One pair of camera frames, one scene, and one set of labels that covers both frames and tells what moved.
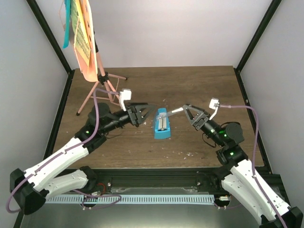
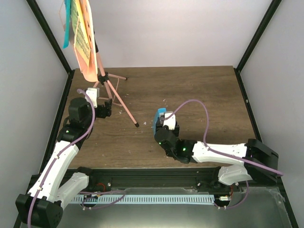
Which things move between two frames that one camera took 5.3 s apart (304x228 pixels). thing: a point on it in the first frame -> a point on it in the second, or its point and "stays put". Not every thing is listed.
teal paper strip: x=67 y=6 stays put
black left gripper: x=136 y=117 -> x=103 y=114
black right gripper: x=196 y=123 -> x=158 y=125
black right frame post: x=263 y=24 stays put
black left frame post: x=54 y=42 stays put
